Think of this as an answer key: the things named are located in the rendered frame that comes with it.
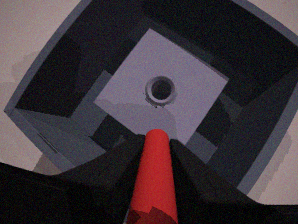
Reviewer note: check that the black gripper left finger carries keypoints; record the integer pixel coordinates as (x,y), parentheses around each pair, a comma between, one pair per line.
(97,192)

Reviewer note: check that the dark grey open box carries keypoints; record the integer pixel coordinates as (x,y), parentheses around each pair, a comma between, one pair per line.
(53,104)

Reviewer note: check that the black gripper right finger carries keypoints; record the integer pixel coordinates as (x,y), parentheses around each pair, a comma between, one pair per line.
(203,197)

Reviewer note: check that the grey square plate with hole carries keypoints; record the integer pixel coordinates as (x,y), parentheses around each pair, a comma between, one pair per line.
(154,65)

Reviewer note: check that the red peg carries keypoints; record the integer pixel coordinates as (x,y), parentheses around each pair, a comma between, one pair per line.
(154,197)

